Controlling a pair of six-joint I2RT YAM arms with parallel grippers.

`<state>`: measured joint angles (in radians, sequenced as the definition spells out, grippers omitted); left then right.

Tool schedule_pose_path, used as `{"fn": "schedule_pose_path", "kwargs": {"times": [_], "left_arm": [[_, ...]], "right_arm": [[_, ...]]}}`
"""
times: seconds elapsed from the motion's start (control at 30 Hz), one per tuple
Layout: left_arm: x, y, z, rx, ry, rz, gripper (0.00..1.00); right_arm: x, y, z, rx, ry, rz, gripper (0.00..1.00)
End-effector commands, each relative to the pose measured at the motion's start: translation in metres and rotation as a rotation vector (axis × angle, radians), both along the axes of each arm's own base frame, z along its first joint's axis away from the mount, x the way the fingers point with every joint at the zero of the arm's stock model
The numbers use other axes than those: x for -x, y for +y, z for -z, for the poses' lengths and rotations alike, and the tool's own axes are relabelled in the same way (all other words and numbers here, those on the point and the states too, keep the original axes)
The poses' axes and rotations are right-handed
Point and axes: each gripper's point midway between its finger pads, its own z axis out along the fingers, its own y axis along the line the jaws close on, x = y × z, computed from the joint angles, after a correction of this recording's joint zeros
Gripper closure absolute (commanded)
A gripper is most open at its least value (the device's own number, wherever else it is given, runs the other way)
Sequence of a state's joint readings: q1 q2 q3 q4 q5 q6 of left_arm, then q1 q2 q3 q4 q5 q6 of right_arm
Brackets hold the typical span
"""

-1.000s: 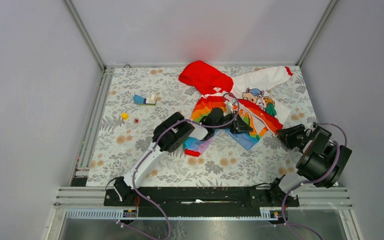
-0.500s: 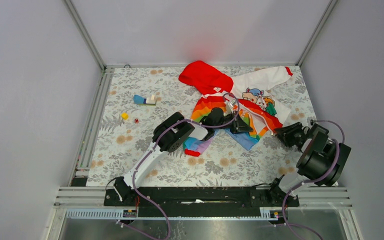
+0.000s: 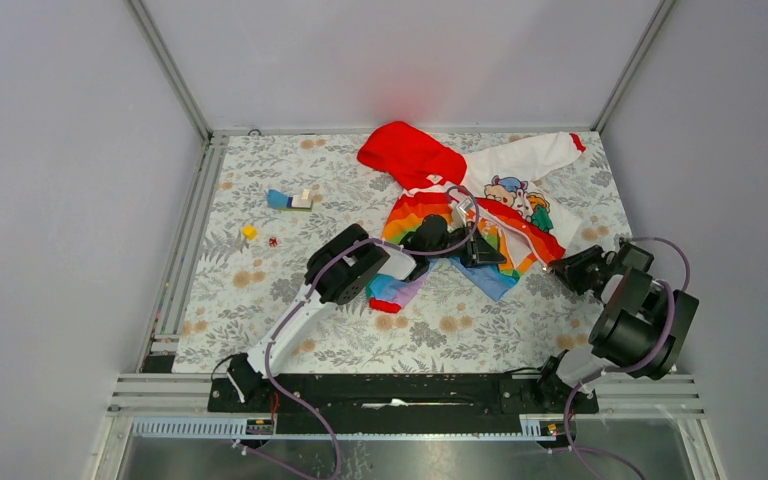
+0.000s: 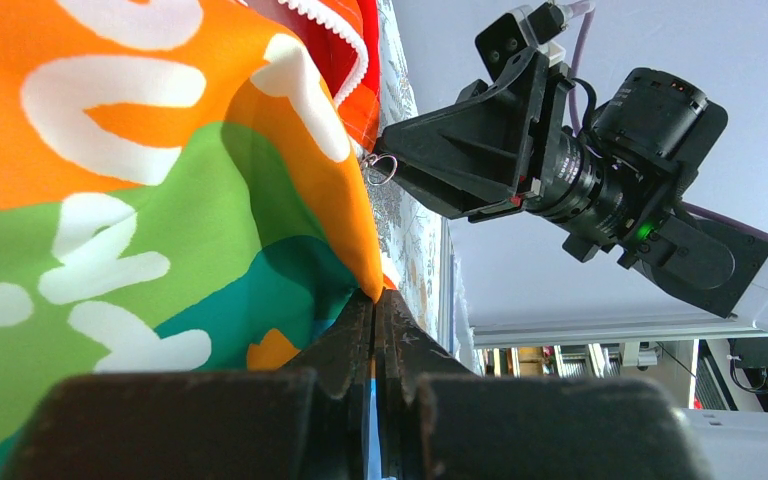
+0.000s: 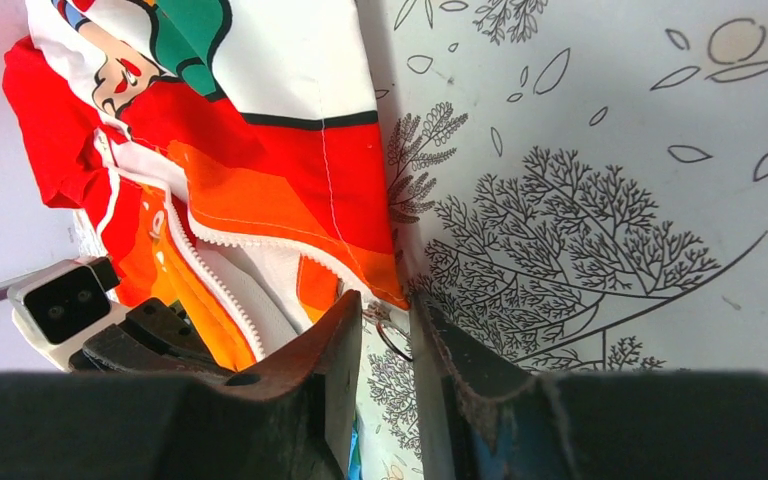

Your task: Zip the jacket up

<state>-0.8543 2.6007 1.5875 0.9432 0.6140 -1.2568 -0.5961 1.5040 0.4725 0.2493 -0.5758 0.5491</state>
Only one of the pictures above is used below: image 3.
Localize floral patterned table mat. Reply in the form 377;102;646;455
173;134;602;374

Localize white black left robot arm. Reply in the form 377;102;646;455
226;215;505;411

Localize aluminium frame rails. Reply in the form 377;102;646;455
84;1;726;479

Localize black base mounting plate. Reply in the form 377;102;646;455
207;373;599;436

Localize rainbow red white kids jacket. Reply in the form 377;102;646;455
357;121;587;300

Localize blue white toy block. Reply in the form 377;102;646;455
266;189;313;211

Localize small yellow cube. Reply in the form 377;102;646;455
241;225;258;240

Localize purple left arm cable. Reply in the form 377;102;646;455
232;185;479;480

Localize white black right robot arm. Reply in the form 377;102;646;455
531;238;699;412

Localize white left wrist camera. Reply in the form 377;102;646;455
449;197;478;228

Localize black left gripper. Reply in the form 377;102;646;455
426;222;505;269

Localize grey slotted cable duct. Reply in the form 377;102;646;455
132;417;276;440

